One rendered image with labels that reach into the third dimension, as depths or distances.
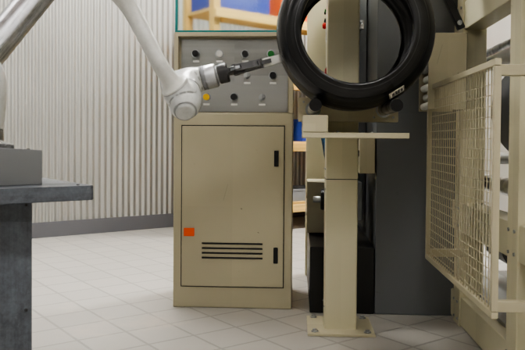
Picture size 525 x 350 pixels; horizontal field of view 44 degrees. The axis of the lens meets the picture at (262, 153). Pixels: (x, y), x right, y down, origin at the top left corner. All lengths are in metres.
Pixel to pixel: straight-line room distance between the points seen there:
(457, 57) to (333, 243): 0.88
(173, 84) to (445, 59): 1.08
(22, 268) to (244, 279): 1.37
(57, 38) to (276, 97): 2.78
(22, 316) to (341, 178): 1.34
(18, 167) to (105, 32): 3.82
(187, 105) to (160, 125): 3.57
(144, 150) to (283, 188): 2.86
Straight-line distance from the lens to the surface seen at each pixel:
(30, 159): 1.86
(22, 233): 1.90
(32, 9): 2.27
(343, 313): 2.73
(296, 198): 5.74
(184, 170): 3.01
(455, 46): 2.66
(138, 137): 5.66
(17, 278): 1.92
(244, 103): 3.03
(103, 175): 5.53
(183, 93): 2.20
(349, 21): 2.68
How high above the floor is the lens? 0.78
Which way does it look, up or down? 1 degrees down
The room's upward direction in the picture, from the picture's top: straight up
